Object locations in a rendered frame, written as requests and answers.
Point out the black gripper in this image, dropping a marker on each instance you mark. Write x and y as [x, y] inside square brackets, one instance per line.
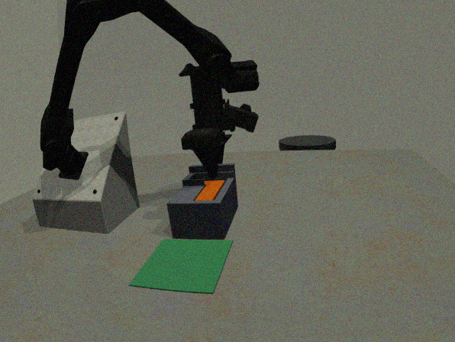
[207, 139]

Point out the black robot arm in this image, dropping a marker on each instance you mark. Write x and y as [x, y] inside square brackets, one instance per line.
[215, 72]

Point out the orange l-shaped block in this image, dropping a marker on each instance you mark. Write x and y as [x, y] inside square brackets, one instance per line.
[211, 190]

